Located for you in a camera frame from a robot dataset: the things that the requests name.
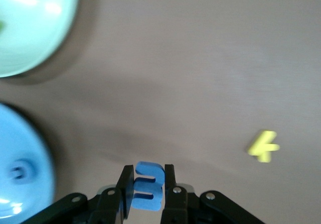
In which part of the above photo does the yellow foam letter K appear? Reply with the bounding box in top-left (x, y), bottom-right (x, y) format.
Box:
top-left (246, 129), bottom-right (280, 163)

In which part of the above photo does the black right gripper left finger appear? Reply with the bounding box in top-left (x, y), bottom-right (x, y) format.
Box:
top-left (87, 165), bottom-right (136, 224)

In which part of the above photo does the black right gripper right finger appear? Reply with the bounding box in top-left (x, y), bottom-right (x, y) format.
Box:
top-left (160, 163), bottom-right (202, 224)

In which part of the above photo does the blue plate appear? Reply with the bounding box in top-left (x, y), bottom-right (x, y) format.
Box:
top-left (0, 102), bottom-right (57, 220)

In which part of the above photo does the blue foam letter E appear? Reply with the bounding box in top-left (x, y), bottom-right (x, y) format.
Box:
top-left (131, 161), bottom-right (167, 212)

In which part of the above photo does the green plate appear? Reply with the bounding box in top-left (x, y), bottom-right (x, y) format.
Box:
top-left (0, 0), bottom-right (81, 79)

